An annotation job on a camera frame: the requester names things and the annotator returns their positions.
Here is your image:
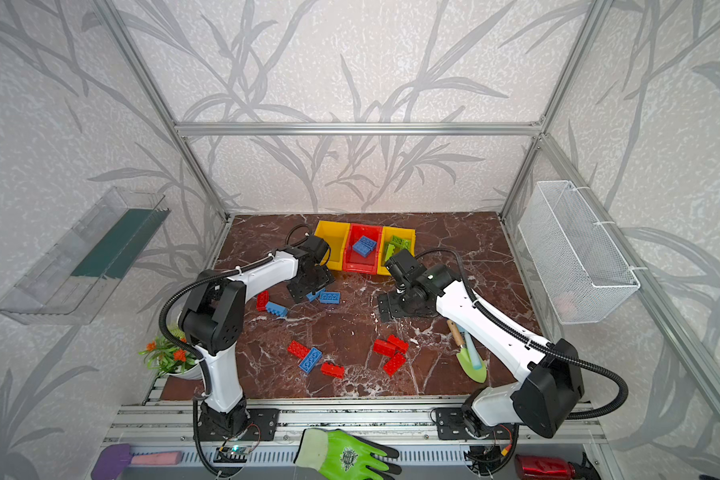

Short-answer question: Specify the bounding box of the red lego cluster top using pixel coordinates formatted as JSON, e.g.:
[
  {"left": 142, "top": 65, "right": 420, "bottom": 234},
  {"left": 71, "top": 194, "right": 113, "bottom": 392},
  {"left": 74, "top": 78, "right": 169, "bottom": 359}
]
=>
[{"left": 387, "top": 334, "right": 409, "bottom": 354}]

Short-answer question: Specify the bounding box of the white wire mesh basket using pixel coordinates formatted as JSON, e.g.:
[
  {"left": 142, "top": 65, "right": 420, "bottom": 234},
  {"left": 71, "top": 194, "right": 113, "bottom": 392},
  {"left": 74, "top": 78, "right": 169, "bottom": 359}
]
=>
[{"left": 519, "top": 180, "right": 640, "bottom": 325}]

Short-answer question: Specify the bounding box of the clear acrylic wall shelf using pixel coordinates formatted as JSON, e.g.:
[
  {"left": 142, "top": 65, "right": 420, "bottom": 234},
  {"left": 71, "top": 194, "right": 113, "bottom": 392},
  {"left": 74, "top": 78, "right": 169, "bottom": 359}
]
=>
[{"left": 0, "top": 187, "right": 170, "bottom": 325}]

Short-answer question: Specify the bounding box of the red lego brick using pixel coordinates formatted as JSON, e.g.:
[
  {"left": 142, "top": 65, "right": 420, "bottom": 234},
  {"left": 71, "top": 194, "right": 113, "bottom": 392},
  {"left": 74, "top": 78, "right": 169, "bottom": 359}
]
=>
[
  {"left": 287, "top": 341, "right": 310, "bottom": 360},
  {"left": 320, "top": 362, "right": 345, "bottom": 379}
]

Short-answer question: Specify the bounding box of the blue lego upturned brick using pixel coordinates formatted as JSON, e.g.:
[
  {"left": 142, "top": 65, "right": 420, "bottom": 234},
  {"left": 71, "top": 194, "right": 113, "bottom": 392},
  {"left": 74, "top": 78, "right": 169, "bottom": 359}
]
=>
[{"left": 318, "top": 291, "right": 341, "bottom": 305}]

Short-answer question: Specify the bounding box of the red lego bottom brick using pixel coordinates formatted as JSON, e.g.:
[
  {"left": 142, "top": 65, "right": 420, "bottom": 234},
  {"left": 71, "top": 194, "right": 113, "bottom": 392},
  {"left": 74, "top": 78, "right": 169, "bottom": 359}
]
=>
[{"left": 320, "top": 362, "right": 345, "bottom": 379}]

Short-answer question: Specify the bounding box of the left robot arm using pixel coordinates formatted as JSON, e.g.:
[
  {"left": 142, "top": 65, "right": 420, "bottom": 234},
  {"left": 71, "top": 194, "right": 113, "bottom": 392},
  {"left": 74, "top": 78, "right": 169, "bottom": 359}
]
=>
[{"left": 158, "top": 235, "right": 334, "bottom": 437}]

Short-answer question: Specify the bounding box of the red lego cluster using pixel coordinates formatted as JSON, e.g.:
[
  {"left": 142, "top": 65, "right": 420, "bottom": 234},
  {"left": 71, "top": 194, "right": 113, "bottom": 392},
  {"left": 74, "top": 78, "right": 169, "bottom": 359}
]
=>
[
  {"left": 387, "top": 334, "right": 409, "bottom": 354},
  {"left": 372, "top": 339, "right": 397, "bottom": 357},
  {"left": 383, "top": 353, "right": 406, "bottom": 376}
]

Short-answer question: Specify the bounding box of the green work glove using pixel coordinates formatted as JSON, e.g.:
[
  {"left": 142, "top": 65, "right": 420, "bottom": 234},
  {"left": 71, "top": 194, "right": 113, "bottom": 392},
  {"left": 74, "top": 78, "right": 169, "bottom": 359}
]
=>
[{"left": 294, "top": 428, "right": 402, "bottom": 480}]

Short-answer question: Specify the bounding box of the light blue toy shovel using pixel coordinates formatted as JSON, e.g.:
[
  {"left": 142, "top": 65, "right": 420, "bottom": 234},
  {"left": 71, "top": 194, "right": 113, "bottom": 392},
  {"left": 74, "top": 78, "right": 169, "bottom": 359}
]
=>
[{"left": 462, "top": 331, "right": 484, "bottom": 370}]

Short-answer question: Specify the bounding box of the red lego cluster bottom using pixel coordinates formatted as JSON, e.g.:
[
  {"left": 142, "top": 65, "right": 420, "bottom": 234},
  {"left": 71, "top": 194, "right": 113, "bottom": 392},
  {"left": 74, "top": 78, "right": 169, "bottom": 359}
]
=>
[{"left": 383, "top": 353, "right": 406, "bottom": 376}]

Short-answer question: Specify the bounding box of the right yellow bin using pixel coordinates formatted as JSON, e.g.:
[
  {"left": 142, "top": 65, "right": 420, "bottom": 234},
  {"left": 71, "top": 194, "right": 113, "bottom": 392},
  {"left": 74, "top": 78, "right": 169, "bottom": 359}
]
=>
[{"left": 377, "top": 226, "right": 416, "bottom": 276}]

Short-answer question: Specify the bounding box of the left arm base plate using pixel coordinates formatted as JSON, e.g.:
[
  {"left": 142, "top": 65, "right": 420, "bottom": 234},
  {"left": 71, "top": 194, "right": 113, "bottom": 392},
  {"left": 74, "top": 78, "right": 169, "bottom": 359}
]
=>
[{"left": 198, "top": 406, "right": 280, "bottom": 442}]

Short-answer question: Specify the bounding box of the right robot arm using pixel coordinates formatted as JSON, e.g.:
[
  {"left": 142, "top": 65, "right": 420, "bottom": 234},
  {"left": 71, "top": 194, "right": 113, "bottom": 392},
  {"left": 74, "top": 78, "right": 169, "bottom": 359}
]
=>
[{"left": 379, "top": 250, "right": 629, "bottom": 438}]

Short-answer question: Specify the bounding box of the white pot with plant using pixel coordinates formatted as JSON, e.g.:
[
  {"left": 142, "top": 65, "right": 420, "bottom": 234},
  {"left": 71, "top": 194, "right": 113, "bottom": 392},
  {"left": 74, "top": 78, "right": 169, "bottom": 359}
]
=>
[{"left": 140, "top": 335, "right": 202, "bottom": 380}]

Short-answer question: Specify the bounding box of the blue lego top brick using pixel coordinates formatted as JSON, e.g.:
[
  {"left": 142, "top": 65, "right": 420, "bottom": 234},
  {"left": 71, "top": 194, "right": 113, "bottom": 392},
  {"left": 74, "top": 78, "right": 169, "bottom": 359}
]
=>
[{"left": 356, "top": 236, "right": 377, "bottom": 252}]

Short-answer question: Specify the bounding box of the yellow bin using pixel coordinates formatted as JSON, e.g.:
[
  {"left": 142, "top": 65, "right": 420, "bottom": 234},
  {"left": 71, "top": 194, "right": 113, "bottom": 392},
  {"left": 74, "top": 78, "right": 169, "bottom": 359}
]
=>
[
  {"left": 315, "top": 220, "right": 350, "bottom": 271},
  {"left": 377, "top": 226, "right": 416, "bottom": 276}
]

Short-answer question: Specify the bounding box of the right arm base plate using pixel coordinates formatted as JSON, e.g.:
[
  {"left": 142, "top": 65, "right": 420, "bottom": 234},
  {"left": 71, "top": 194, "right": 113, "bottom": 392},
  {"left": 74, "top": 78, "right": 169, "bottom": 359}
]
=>
[{"left": 430, "top": 407, "right": 515, "bottom": 441}]

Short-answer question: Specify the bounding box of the green toy trowel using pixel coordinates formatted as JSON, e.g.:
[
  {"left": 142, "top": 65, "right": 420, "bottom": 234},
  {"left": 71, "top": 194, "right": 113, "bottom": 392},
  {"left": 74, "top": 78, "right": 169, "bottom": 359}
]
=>
[{"left": 447, "top": 320, "right": 487, "bottom": 384}]

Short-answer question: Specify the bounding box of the red metallic tool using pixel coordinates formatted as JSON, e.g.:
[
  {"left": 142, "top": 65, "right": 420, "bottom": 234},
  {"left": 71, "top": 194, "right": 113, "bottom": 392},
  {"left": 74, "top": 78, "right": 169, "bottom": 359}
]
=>
[{"left": 514, "top": 454, "right": 601, "bottom": 480}]

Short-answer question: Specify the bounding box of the left yellow bin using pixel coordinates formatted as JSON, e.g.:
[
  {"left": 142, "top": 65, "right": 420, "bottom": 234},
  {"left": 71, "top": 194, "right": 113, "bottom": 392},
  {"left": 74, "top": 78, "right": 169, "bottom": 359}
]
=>
[{"left": 315, "top": 220, "right": 350, "bottom": 271}]

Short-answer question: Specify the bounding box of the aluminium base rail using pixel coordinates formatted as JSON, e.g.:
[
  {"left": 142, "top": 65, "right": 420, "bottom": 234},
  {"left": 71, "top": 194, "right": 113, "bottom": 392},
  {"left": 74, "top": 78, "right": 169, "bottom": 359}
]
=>
[{"left": 101, "top": 395, "right": 608, "bottom": 446}]

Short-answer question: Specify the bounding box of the red middle bin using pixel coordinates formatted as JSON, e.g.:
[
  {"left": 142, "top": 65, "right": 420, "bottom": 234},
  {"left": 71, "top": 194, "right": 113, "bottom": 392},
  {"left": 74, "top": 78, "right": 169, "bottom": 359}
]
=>
[{"left": 343, "top": 223, "right": 382, "bottom": 275}]

